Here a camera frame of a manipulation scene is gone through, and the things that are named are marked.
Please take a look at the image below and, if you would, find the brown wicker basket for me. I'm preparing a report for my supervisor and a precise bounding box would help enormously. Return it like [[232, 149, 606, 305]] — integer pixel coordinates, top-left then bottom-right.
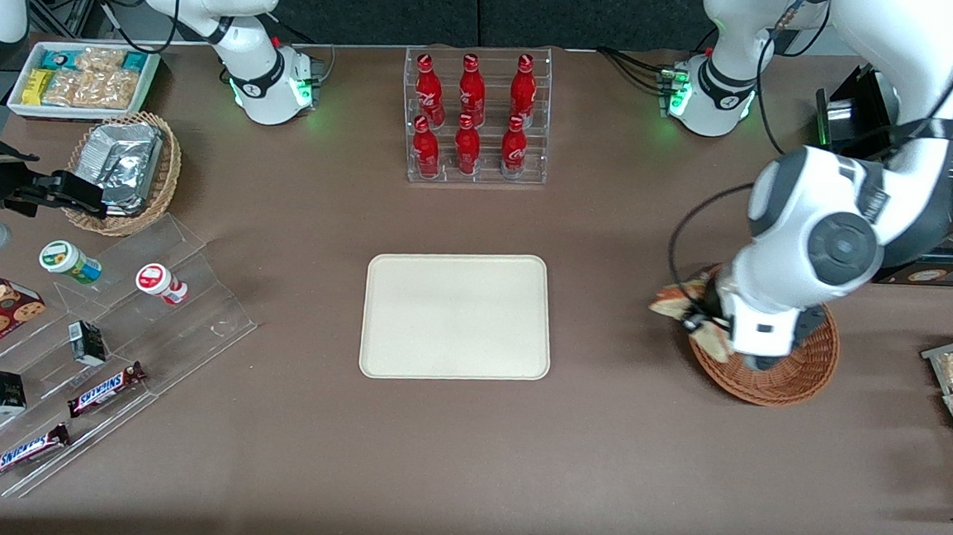
[[671, 262, 845, 411]]

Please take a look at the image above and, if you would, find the white snack tray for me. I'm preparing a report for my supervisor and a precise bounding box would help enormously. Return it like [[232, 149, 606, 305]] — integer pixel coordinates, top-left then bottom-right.
[[6, 38, 162, 126]]

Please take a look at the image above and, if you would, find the light wicker basket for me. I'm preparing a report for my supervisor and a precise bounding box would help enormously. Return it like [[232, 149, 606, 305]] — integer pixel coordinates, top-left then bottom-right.
[[61, 107, 186, 241]]

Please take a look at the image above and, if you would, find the cream rectangular tray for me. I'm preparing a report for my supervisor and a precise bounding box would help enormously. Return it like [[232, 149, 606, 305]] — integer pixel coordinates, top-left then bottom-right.
[[358, 245, 558, 390]]

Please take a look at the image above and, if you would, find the foil wrapped package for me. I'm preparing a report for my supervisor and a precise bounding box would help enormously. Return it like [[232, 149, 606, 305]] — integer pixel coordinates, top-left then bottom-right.
[[74, 121, 165, 217]]

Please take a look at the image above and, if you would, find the green lid yogurt cup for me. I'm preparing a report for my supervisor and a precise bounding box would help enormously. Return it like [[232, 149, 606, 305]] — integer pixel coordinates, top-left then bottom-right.
[[37, 239, 104, 286]]

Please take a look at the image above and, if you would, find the yellow snack packet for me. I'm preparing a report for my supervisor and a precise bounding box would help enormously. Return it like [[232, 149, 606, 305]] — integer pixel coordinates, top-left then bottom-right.
[[21, 68, 55, 107]]

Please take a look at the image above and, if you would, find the clear granola snack bag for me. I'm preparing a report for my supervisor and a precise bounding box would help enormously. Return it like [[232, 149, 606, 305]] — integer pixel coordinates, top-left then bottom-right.
[[85, 69, 140, 111], [75, 46, 126, 75], [44, 68, 92, 108]]

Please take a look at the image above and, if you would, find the red lid yogurt cup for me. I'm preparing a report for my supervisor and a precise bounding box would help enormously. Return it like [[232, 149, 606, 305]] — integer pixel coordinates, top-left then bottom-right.
[[135, 262, 191, 307]]

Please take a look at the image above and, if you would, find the small black carton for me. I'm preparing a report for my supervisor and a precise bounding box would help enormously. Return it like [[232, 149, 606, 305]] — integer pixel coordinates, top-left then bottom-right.
[[66, 320, 110, 368], [0, 370, 29, 417]]

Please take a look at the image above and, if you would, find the clear acrylic stepped shelf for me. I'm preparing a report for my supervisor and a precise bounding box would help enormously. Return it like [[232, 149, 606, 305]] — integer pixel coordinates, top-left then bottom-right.
[[0, 204, 265, 513]]

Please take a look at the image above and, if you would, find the Snickers chocolate bar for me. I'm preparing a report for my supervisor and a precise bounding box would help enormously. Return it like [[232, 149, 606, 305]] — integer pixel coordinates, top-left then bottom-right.
[[66, 357, 148, 423], [0, 419, 72, 485]]

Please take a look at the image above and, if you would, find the red cola bottle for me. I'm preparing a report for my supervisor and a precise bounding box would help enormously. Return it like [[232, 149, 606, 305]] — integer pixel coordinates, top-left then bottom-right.
[[410, 115, 443, 180], [457, 52, 489, 121], [414, 53, 449, 124], [453, 113, 483, 177], [510, 52, 539, 121], [500, 114, 530, 179]]

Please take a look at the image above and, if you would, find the clear acrylic bottle rack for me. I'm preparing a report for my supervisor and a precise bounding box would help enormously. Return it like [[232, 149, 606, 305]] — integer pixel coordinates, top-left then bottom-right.
[[396, 39, 556, 192]]

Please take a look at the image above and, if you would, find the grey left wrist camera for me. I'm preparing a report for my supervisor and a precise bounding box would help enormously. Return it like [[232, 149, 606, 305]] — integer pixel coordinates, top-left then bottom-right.
[[747, 301, 829, 376]]

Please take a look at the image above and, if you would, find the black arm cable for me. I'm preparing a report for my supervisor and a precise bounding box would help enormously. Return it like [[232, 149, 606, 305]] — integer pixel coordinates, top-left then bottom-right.
[[663, 176, 772, 306]]

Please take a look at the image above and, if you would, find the black base cable bundle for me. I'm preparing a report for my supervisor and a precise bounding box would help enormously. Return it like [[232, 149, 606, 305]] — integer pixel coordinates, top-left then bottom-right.
[[593, 46, 674, 97]]

